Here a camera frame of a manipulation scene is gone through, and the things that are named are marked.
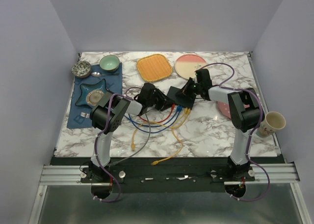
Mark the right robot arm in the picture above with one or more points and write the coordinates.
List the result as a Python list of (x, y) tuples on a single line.
[(244, 106)]

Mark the blue cloth placemat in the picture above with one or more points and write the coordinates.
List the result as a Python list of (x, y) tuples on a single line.
[(75, 121)]

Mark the green ceramic bowl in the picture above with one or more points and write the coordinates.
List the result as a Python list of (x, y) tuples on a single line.
[(109, 63)]

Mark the blue star-shaped dish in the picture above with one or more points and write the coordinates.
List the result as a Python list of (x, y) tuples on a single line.
[(82, 89)]

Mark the pink dotted plate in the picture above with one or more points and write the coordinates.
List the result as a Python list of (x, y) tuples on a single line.
[(224, 109)]

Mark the cream ceramic mug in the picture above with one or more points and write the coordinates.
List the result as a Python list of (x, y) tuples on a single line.
[(273, 122)]

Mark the orange woven square tray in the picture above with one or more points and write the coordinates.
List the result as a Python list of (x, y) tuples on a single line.
[(154, 68)]

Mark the patterned small bowl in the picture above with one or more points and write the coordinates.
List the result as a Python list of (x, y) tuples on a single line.
[(81, 69)]

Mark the pink and cream plate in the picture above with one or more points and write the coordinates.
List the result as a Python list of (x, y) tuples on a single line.
[(186, 65)]

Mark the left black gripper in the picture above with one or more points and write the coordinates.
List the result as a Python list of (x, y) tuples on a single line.
[(165, 105)]

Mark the aluminium rail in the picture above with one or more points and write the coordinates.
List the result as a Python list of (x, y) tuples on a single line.
[(71, 175)]

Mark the silver fork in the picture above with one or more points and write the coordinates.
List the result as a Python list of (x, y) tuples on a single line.
[(85, 115)]

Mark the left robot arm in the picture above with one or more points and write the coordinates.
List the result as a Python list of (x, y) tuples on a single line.
[(108, 113)]

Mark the black network switch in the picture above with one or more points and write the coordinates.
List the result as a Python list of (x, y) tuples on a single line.
[(184, 97)]

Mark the silver metal spoon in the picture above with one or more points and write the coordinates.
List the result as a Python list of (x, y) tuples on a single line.
[(97, 74)]

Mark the small round saucer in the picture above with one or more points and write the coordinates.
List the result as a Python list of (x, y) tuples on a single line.
[(94, 97)]

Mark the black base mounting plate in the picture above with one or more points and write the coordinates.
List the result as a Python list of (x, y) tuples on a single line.
[(177, 175)]

